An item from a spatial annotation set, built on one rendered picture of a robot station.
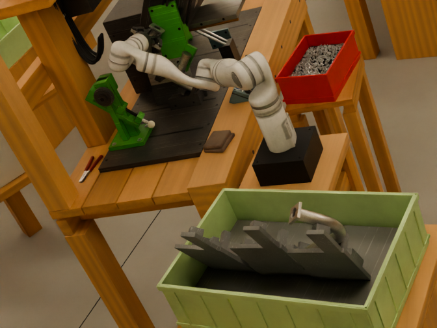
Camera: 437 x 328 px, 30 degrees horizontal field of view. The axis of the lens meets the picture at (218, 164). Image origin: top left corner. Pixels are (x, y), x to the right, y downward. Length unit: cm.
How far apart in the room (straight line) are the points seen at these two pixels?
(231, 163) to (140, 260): 145
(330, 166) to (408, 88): 199
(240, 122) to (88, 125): 62
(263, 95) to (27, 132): 81
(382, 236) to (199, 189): 68
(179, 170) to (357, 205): 77
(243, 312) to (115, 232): 225
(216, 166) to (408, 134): 165
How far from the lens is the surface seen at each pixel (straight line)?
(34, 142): 280
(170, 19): 310
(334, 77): 301
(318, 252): 201
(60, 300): 410
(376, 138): 343
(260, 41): 341
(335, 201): 231
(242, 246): 211
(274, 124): 251
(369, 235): 229
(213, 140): 279
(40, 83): 305
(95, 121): 314
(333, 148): 267
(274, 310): 208
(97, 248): 304
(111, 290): 315
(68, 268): 426
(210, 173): 269
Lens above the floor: 231
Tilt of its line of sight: 31 degrees down
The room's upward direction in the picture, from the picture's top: 24 degrees counter-clockwise
